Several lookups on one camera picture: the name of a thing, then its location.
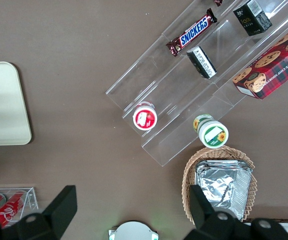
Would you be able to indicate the stack of foil trays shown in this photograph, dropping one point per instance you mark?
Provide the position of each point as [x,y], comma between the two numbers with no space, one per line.
[221,185]

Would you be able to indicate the light wicker basket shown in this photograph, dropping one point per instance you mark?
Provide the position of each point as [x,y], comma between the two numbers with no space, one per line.
[187,175]

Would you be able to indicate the small black carton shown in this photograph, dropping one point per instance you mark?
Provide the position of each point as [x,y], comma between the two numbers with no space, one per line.
[202,62]
[252,17]

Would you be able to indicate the clear acrylic step stand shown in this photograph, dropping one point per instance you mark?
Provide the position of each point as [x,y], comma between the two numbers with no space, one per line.
[158,82]

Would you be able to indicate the clear acrylic bottle rack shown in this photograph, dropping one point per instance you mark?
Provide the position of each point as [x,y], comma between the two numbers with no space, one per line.
[32,200]

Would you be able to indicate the red lid yogurt cup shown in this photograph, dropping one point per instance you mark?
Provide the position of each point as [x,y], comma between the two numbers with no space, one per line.
[145,118]

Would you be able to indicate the green lid yogurt cup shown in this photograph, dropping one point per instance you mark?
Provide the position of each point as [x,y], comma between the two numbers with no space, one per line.
[212,135]

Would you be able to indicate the beige plastic tray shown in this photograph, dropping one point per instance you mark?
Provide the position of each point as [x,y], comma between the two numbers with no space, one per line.
[3,105]

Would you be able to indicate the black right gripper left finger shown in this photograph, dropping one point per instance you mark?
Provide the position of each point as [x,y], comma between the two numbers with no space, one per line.
[51,215]

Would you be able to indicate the red tartan cookie box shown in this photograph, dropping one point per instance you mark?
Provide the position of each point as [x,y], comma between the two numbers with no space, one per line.
[271,65]

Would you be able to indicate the Snickers chocolate bar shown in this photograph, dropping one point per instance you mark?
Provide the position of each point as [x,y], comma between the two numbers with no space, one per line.
[192,32]
[219,2]

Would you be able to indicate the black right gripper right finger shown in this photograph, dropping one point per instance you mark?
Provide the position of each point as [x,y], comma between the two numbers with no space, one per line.
[209,225]

